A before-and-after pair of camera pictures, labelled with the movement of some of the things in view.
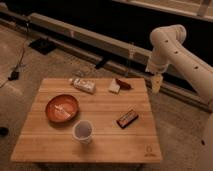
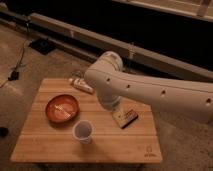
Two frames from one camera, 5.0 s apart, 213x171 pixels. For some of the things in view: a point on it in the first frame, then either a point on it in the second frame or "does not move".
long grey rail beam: (113, 54) does not move
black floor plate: (43, 46) does not move
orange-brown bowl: (62, 109) does not move
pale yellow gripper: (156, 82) to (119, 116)
